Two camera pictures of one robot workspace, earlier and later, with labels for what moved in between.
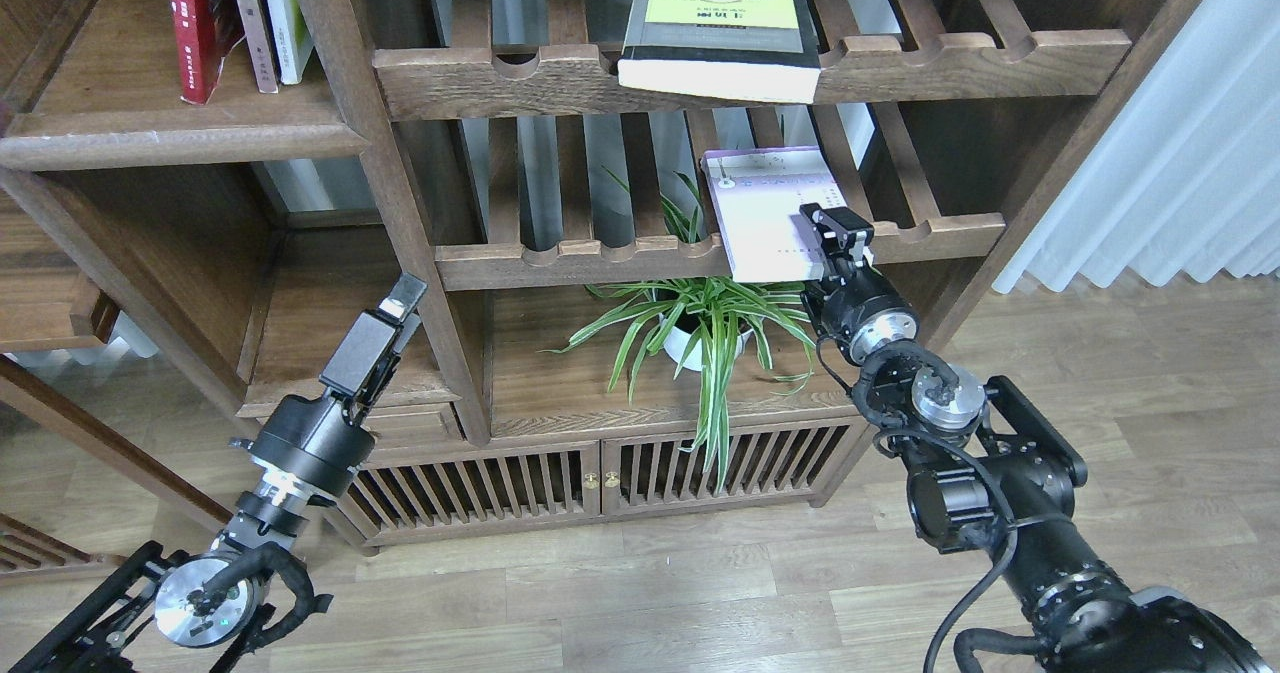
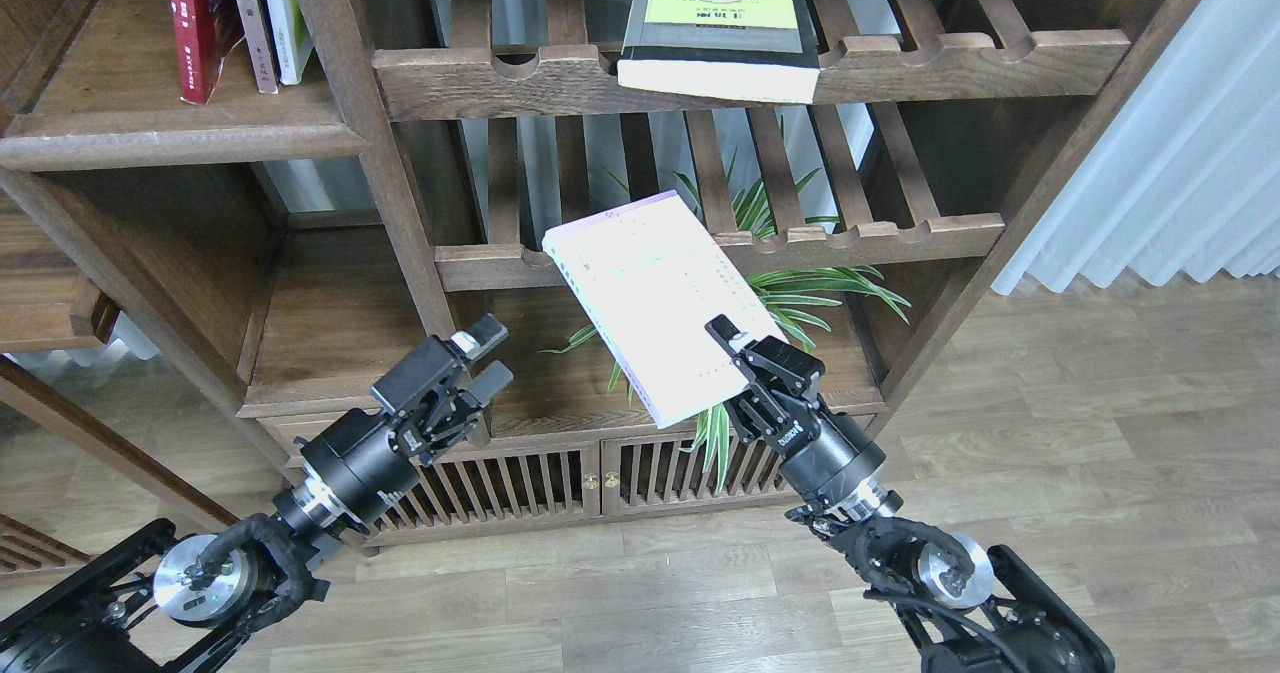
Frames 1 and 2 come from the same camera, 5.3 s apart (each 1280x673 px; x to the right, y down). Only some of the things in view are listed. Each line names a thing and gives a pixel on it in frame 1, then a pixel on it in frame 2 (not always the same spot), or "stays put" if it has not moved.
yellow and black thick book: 736,28 stays put
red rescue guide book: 205,19 stays put
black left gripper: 313,444 to 366,459
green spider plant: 705,323 to 794,295
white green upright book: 289,28 stays put
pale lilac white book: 756,195 to 651,277
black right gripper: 851,304 to 827,455
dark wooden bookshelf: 596,161 stays put
